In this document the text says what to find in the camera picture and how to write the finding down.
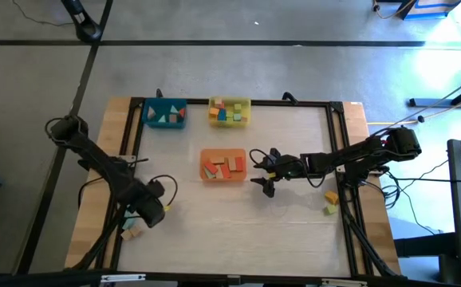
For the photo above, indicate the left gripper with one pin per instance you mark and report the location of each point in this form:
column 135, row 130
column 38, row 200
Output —
column 150, row 209

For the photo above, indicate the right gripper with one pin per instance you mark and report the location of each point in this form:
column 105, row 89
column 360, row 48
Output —
column 292, row 169

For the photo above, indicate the red plank block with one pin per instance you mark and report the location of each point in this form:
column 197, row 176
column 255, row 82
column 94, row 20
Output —
column 225, row 170
column 239, row 163
column 210, row 167

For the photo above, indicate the tan plank block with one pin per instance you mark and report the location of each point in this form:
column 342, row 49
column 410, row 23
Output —
column 219, row 173
column 216, row 159
column 232, row 163

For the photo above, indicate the teal plank block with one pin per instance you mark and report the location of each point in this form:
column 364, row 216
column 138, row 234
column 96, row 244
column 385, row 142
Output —
column 207, row 174

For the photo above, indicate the teal small block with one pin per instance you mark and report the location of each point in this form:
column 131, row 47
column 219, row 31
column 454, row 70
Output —
column 237, row 116

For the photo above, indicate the light green wooden cube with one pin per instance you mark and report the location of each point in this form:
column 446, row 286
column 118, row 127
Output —
column 229, row 115

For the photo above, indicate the blue wooden cube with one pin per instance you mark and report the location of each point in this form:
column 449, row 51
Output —
column 221, row 115

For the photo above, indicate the green small block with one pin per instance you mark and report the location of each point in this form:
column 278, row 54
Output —
column 237, row 107

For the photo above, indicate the orange small block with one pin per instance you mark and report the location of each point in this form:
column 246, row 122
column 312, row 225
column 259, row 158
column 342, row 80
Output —
column 213, row 111

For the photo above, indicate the teal triangle block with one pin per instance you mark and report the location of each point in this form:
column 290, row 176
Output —
column 162, row 119
column 173, row 108

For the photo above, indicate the brown wooden block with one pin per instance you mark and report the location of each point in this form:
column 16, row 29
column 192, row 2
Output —
column 172, row 118

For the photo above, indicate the tan triangle block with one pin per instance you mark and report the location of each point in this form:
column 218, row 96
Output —
column 150, row 113

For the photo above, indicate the red triangle block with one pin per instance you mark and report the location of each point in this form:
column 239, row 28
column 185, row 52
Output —
column 182, row 112

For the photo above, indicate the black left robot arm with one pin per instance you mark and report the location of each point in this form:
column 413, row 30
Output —
column 103, row 163

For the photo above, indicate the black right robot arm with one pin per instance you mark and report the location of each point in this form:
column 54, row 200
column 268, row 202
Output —
column 354, row 153

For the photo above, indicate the teal wooden block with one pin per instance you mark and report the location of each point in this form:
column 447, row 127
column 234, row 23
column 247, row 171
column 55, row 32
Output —
column 128, row 221

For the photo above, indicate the beige wooden block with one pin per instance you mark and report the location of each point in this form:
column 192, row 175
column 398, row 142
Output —
column 135, row 230

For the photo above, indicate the orange plastic bin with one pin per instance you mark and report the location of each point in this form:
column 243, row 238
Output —
column 204, row 153

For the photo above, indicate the orange wooden cube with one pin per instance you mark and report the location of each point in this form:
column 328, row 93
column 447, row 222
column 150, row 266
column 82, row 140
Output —
column 331, row 197

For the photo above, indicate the blue plastic bin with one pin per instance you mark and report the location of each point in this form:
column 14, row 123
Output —
column 154, row 124

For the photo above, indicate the yellow plastic bin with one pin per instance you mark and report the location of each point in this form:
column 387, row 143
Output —
column 230, row 101

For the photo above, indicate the black clamp knob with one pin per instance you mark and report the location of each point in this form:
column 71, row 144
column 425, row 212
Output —
column 158, row 94

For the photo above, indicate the black cart leg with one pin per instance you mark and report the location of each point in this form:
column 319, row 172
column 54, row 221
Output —
column 426, row 244

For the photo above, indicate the black stand foot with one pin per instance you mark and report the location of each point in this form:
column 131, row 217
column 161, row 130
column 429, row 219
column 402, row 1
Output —
column 85, row 28

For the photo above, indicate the grey floor bar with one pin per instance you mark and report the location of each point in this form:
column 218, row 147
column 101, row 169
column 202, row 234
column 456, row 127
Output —
column 446, row 103

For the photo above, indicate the silver bracket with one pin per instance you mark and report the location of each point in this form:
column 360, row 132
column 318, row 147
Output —
column 344, row 283
column 123, row 277

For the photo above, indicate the black table frame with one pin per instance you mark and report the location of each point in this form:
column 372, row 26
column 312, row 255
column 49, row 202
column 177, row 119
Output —
column 270, row 102

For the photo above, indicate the black frame bar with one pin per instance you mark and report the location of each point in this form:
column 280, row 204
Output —
column 55, row 281

